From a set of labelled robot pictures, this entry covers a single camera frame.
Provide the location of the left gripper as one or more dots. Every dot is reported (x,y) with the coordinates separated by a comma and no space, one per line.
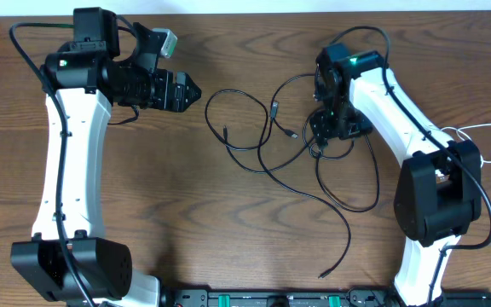
(175,102)

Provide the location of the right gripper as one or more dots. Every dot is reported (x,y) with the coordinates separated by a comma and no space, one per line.
(321,129)

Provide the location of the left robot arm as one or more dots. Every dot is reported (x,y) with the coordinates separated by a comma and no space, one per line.
(109,62)

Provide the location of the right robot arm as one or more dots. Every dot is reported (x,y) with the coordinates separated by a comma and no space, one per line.
(436,199)

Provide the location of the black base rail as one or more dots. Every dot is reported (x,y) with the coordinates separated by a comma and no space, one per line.
(355,297)

